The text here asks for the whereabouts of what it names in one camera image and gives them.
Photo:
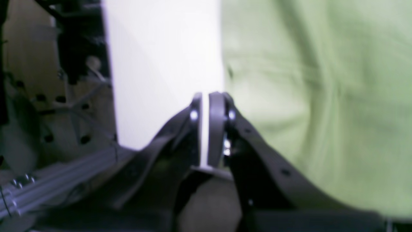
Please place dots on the green T-shirt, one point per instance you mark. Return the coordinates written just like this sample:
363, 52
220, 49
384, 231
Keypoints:
327, 83

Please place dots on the aluminium frame rail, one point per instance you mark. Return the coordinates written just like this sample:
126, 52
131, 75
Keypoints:
29, 190

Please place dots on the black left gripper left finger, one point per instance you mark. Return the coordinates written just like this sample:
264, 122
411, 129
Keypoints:
141, 196

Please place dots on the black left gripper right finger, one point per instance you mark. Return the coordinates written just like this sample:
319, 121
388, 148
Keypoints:
274, 196

